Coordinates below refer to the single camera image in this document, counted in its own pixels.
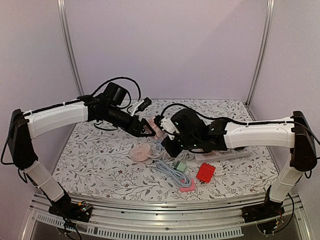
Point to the floral patterned table mat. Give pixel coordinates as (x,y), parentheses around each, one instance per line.
(97,162)

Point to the white power strip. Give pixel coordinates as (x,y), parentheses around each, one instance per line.
(222,155)

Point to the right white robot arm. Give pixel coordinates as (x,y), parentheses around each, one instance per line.
(290,138)

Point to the aluminium corner post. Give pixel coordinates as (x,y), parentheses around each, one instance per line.
(262,52)
(62,11)

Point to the pink plug adapter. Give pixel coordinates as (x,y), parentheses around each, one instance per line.
(188,189)

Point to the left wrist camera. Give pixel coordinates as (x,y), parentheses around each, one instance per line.
(141,105)

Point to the round pink power socket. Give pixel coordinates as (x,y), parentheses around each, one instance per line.
(141,152)

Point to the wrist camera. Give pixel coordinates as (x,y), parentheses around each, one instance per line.
(166,125)
(141,105)

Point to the red cube socket adapter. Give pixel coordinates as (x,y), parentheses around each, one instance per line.
(205,172)

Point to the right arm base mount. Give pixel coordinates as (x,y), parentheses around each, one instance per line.
(267,217)

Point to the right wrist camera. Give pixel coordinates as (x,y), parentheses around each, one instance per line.
(166,125)

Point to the left aluminium corner post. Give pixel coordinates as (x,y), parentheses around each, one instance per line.
(62,11)

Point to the aluminium front rail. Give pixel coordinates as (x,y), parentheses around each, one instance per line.
(214,219)

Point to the green plug adapter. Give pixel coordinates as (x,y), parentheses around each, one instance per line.
(180,167)

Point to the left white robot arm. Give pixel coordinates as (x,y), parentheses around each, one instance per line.
(26,126)

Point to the right aluminium corner post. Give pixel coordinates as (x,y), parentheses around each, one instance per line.
(262,52)

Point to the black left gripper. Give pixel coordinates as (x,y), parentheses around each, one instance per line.
(130,129)

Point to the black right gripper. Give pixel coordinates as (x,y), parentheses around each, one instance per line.
(170,146)

